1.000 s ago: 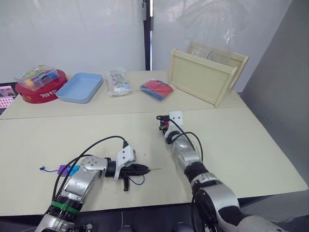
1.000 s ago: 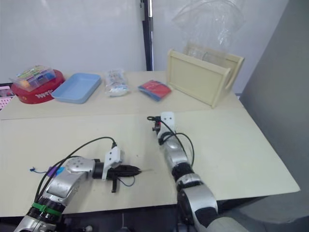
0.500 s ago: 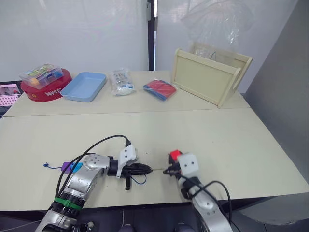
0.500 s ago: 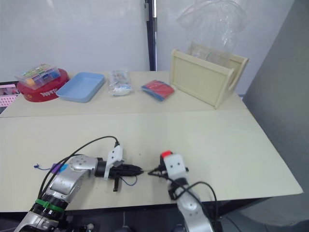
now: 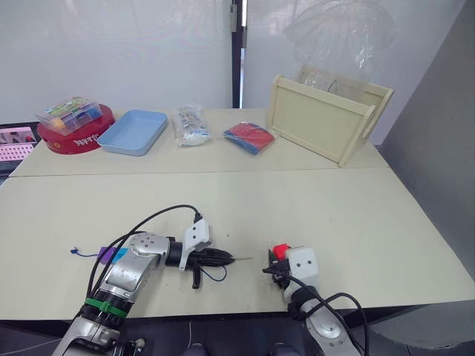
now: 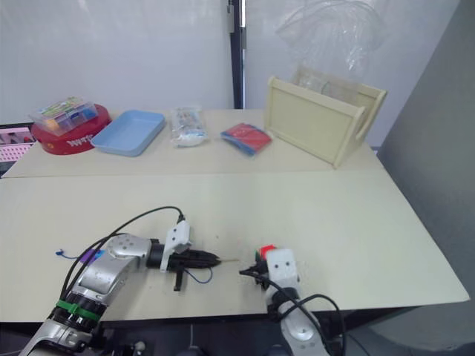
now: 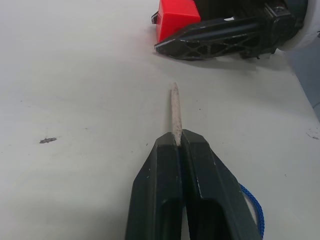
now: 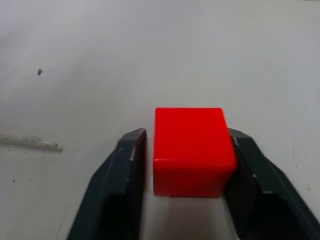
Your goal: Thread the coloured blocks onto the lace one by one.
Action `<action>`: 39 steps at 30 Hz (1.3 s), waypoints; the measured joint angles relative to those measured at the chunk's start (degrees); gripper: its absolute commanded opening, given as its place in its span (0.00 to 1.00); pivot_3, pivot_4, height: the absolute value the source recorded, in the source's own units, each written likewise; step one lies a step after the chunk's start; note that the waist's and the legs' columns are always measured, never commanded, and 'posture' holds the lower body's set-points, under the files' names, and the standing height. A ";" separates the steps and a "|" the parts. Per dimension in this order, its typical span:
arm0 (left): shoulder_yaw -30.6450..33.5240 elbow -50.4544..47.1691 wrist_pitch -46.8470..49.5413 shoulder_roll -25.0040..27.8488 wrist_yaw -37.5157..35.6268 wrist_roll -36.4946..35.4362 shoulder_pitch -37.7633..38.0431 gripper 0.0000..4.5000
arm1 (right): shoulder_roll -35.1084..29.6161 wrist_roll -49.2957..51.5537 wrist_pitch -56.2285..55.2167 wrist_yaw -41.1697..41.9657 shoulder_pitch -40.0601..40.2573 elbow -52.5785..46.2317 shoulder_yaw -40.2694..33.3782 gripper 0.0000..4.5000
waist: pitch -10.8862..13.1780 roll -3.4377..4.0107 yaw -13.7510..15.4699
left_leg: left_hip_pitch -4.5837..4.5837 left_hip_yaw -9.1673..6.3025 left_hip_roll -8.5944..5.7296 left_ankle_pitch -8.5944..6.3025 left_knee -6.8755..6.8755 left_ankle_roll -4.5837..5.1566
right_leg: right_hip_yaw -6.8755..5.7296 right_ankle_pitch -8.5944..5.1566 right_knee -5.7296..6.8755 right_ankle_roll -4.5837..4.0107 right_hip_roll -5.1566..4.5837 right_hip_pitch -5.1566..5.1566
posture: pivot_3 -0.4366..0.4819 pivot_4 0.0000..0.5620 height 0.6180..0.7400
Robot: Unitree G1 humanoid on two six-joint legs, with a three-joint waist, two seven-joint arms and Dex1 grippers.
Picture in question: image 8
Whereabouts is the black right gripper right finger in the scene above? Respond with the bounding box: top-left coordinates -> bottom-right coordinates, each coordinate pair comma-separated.
221,127 -> 320,240

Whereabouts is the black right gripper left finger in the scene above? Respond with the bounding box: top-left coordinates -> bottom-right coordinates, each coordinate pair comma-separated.
65,127 -> 148,240

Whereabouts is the red cube block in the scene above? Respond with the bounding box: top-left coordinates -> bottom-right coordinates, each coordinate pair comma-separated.
152,107 -> 238,198

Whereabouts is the white lace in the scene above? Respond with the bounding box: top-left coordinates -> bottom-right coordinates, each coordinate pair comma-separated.
0,128 -> 64,153

